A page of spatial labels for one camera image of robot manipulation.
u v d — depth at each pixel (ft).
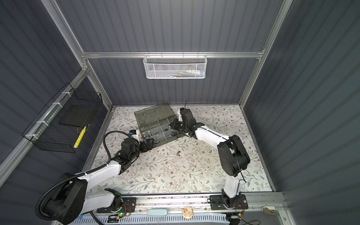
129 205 2.38
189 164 2.91
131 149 2.22
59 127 2.37
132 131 2.53
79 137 2.24
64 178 1.46
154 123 3.54
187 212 2.32
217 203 2.38
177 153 3.02
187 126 2.32
